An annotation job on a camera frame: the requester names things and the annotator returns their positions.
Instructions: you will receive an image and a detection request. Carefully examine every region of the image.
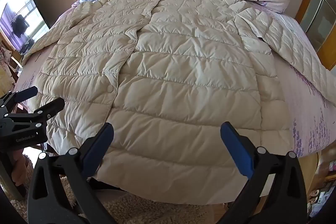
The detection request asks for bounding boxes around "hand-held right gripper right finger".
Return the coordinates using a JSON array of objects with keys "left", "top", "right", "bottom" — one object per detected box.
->
[{"left": 220, "top": 121, "right": 307, "bottom": 224}]

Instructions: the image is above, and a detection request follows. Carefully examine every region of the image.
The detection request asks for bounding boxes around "cream quilted down jacket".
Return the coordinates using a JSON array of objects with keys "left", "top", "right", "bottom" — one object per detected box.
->
[{"left": 22, "top": 0, "right": 336, "bottom": 206}]

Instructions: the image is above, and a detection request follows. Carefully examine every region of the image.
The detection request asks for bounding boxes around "bed with floral pink sheet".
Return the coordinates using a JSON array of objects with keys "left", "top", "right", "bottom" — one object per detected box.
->
[{"left": 12, "top": 1, "right": 336, "bottom": 203}]

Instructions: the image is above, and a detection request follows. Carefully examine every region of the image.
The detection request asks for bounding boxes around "cream fleece clothing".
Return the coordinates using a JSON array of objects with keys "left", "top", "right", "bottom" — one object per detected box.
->
[{"left": 0, "top": 158, "right": 218, "bottom": 224}]

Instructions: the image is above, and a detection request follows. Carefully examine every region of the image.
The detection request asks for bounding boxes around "person's left hand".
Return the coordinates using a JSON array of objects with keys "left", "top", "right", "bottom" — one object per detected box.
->
[{"left": 12, "top": 149, "right": 34, "bottom": 188}]

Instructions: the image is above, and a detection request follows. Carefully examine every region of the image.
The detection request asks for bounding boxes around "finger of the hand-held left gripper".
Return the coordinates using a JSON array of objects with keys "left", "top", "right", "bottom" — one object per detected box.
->
[
  {"left": 4, "top": 97, "right": 66, "bottom": 128},
  {"left": 0, "top": 86, "right": 39, "bottom": 109}
]

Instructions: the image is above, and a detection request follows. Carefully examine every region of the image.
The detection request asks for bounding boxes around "wooden frame with glass panels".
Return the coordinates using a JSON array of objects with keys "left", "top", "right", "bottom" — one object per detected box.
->
[{"left": 294, "top": 0, "right": 336, "bottom": 69}]

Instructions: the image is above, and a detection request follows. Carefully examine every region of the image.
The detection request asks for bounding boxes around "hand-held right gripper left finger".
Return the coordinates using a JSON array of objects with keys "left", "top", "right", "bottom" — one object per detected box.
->
[{"left": 27, "top": 122, "right": 117, "bottom": 224}]

